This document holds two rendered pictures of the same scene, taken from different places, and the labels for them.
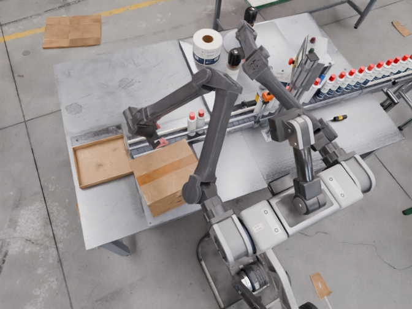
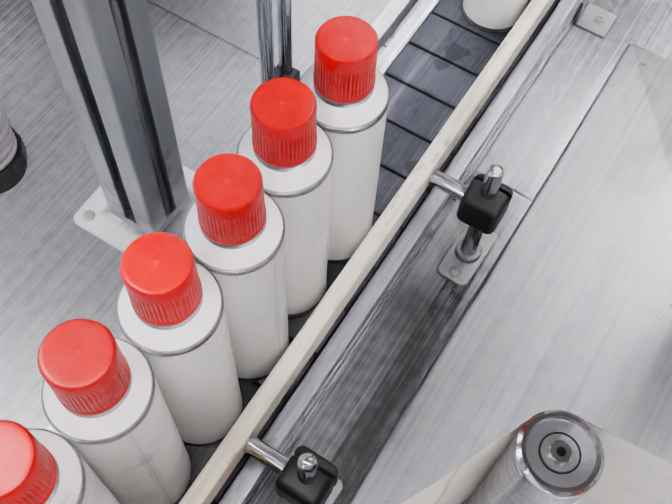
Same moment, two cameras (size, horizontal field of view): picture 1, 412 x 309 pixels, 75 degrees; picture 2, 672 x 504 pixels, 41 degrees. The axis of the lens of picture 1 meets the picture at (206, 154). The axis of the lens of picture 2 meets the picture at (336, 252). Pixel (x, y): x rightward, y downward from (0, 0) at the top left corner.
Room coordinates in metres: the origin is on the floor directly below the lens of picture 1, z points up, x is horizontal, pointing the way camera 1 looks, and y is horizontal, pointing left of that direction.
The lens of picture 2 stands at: (1.33, -0.46, 1.44)
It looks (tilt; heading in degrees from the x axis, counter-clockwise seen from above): 62 degrees down; 147
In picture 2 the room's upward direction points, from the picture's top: 4 degrees clockwise
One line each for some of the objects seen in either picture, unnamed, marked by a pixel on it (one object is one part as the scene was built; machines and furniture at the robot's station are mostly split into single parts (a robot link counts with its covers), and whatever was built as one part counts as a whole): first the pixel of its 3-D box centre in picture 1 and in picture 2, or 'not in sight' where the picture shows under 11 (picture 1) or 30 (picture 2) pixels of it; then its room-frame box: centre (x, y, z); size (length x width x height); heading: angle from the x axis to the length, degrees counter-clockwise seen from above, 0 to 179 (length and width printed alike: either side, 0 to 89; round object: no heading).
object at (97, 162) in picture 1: (102, 160); not in sight; (0.59, 0.59, 0.85); 0.30 x 0.26 x 0.04; 118
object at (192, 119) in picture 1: (191, 124); not in sight; (0.84, 0.11, 0.98); 0.05 x 0.05 x 0.20
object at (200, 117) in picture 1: (200, 121); not in sight; (0.87, 0.06, 0.98); 0.05 x 0.05 x 0.20
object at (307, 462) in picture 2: not in sight; (285, 470); (1.20, -0.40, 0.89); 0.06 x 0.03 x 0.12; 28
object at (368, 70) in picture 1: (363, 76); not in sight; (1.43, -0.98, 0.98); 0.05 x 0.05 x 0.20
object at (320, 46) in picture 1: (307, 63); not in sight; (1.04, -0.42, 1.38); 0.17 x 0.10 x 0.19; 173
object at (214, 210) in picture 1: (215, 211); not in sight; (0.23, -0.06, 1.45); 0.09 x 0.08 x 0.12; 124
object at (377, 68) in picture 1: (372, 73); not in sight; (1.47, -1.04, 0.98); 0.05 x 0.05 x 0.20
